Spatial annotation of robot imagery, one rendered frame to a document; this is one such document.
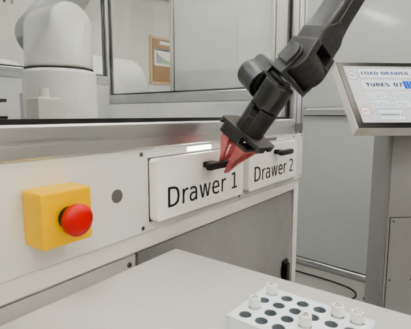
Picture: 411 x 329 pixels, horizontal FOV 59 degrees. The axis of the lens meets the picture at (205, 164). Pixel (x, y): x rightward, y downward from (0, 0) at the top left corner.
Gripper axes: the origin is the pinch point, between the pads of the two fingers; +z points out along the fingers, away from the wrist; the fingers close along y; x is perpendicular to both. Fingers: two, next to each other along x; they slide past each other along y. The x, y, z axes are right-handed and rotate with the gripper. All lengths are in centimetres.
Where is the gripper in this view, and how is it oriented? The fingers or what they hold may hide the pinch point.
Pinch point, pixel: (224, 166)
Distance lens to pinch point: 74.3
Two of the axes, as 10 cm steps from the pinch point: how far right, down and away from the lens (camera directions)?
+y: -6.5, -6.5, 4.0
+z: -4.8, 7.6, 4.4
